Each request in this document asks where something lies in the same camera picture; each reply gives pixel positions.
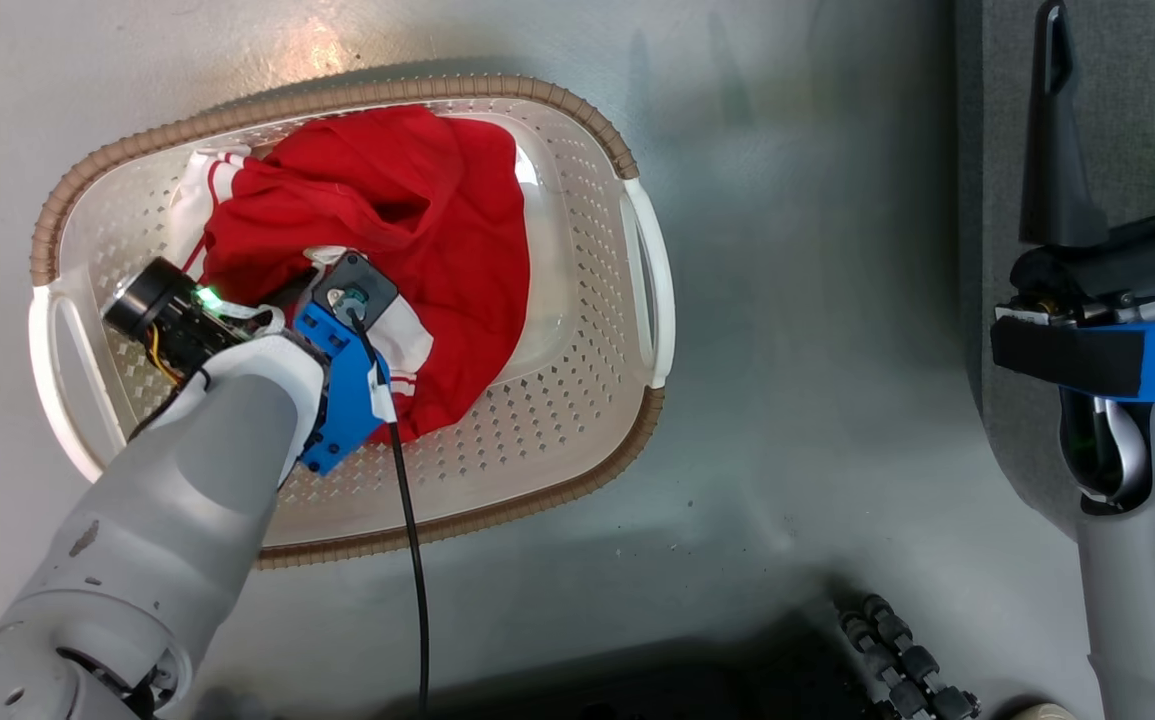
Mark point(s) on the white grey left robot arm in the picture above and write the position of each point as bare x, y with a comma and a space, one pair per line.
157, 520

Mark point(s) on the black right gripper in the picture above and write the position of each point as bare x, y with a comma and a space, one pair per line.
1107, 275

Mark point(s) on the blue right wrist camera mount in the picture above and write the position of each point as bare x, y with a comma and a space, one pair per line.
1127, 355

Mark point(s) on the blue black left wrist camera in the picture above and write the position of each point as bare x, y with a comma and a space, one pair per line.
347, 385

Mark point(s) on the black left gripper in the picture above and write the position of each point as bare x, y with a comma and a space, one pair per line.
162, 310

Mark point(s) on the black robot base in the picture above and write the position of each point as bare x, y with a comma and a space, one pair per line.
677, 690

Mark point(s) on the red and white shirt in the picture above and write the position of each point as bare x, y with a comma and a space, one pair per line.
387, 180

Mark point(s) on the white laundry basket brown rim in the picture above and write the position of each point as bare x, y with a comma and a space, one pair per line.
557, 440

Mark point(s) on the black roller wheel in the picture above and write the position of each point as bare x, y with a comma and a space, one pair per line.
902, 660

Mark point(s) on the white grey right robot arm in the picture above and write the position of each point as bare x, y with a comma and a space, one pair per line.
1152, 600

